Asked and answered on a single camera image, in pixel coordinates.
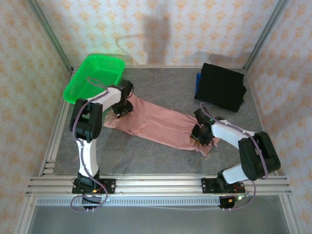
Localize slotted grey cable duct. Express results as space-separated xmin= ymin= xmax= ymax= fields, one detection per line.
xmin=36 ymin=196 xmax=221 ymax=207

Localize aluminium side rail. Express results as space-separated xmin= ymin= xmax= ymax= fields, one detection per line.
xmin=39 ymin=68 xmax=80 ymax=176

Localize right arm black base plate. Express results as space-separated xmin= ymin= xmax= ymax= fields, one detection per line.
xmin=201 ymin=177 xmax=246 ymax=195

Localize right base power wires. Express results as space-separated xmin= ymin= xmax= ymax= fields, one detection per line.
xmin=228 ymin=186 xmax=252 ymax=204

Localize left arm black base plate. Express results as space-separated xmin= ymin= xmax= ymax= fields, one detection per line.
xmin=72 ymin=178 xmax=116 ymax=195

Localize aluminium frame leg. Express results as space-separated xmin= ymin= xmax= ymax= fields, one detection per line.
xmin=279 ymin=195 xmax=300 ymax=234
xmin=14 ymin=195 xmax=37 ymax=234

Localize left base power wires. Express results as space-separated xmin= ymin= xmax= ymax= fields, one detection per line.
xmin=82 ymin=185 xmax=108 ymax=204

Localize aluminium frame post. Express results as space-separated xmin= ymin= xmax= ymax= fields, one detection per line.
xmin=26 ymin=0 xmax=74 ymax=71
xmin=243 ymin=0 xmax=290 ymax=71

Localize pink printed t-shirt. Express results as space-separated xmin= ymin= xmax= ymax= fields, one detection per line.
xmin=103 ymin=94 xmax=216 ymax=156

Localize blue folded t-shirt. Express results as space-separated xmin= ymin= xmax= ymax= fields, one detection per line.
xmin=195 ymin=72 xmax=203 ymax=95

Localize wide aluminium mounting beam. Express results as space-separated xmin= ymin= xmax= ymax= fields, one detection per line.
xmin=25 ymin=175 xmax=292 ymax=195

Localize black folded t-shirt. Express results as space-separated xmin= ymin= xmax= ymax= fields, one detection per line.
xmin=194 ymin=62 xmax=247 ymax=113

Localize base power wires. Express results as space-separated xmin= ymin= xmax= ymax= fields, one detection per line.
xmin=82 ymin=185 xmax=108 ymax=204
xmin=228 ymin=186 xmax=252 ymax=204

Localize green plastic basket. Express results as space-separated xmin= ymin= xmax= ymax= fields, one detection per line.
xmin=62 ymin=53 xmax=126 ymax=105

